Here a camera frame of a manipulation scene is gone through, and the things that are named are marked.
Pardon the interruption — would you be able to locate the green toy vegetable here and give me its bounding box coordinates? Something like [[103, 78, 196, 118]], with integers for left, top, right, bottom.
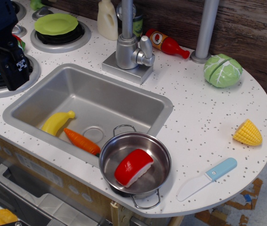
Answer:
[[30, 0, 45, 11]]

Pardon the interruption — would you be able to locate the yellow toy food piece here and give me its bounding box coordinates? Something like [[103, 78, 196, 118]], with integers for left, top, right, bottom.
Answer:
[[0, 209, 18, 226]]

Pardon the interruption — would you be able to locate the small steel pan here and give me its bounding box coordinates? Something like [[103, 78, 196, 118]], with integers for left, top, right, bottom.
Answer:
[[99, 125, 171, 210]]

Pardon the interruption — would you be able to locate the grey stove knob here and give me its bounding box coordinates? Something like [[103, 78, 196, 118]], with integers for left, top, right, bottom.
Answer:
[[32, 6, 53, 21]]

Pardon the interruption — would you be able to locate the yellow toy banana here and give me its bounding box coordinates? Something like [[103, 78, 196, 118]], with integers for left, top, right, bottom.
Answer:
[[41, 111, 75, 136]]

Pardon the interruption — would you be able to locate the green label toy can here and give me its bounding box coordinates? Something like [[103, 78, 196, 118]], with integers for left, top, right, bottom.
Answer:
[[133, 15, 143, 39]]

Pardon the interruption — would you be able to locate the rear left stove burner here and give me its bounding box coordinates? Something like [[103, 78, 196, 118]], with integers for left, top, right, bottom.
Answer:
[[11, 1, 26, 21]]

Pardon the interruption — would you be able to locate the red toy ketchup bottle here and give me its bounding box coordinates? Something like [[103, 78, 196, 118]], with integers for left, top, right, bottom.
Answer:
[[145, 29, 190, 59]]

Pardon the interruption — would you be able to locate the cream toy detergent bottle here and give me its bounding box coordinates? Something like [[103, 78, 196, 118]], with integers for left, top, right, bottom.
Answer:
[[97, 0, 119, 41]]

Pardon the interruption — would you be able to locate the orange toy carrot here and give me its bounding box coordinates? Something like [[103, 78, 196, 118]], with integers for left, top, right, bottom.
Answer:
[[64, 128, 101, 155]]

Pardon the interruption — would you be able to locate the yellow toy corn piece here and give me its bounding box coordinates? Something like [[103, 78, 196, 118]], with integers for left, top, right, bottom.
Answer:
[[233, 119, 263, 146]]

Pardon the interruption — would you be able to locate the silver toy sink basin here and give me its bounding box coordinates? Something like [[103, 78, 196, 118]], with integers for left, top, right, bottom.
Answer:
[[3, 64, 173, 166]]

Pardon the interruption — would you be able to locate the blue handled toy knife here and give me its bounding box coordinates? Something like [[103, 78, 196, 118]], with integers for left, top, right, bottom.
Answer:
[[177, 158, 237, 202]]

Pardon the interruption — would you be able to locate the rear right stove burner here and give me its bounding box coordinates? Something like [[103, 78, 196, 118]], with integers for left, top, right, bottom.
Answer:
[[30, 22, 91, 54]]

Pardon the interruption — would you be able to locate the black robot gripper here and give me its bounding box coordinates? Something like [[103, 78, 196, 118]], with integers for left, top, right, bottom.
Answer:
[[0, 0, 30, 91]]

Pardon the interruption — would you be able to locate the toy oven door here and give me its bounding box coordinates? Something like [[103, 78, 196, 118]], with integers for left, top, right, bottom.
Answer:
[[0, 164, 109, 226]]

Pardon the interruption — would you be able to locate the silver toy faucet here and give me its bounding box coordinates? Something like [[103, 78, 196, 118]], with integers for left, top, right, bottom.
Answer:
[[102, 0, 155, 84]]

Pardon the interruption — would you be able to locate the stove burner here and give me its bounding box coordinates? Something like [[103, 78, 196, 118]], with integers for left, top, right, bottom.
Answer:
[[11, 1, 26, 21], [0, 55, 41, 98], [30, 22, 91, 54]]

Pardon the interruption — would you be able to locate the grey vertical pole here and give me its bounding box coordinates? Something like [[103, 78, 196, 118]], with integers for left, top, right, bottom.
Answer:
[[190, 0, 219, 64]]

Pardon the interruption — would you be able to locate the front left stove burner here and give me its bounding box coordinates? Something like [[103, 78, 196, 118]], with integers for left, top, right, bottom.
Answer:
[[0, 55, 41, 98]]

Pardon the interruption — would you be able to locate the red and white toy sushi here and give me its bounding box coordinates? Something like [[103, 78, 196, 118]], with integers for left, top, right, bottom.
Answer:
[[114, 149, 154, 187]]

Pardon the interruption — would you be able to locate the green toy cabbage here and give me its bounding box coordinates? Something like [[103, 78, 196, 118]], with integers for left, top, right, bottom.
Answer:
[[203, 54, 243, 88]]

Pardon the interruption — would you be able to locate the green toy plate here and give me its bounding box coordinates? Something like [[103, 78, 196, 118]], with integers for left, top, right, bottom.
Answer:
[[34, 13, 79, 35]]

